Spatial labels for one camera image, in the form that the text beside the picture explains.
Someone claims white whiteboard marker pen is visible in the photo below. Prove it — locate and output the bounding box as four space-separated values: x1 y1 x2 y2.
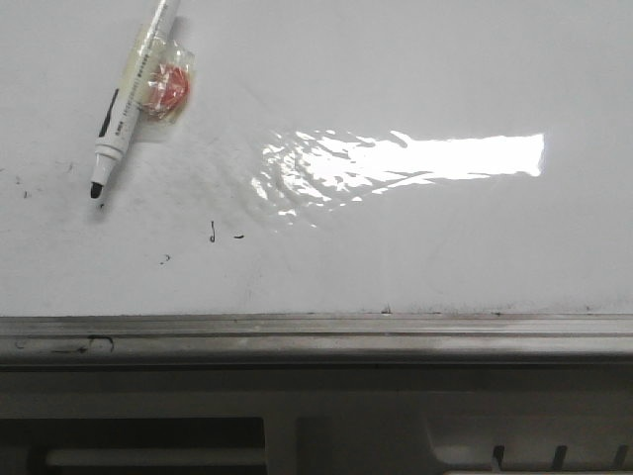
90 0 180 199

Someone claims white whiteboard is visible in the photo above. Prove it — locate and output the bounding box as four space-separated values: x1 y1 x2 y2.
1 1 632 317

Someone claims grey aluminium whiteboard frame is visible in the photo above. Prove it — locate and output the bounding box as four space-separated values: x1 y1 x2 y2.
1 313 632 368

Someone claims red magnet taped to marker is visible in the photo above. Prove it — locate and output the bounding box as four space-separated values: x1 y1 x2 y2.
137 40 195 125

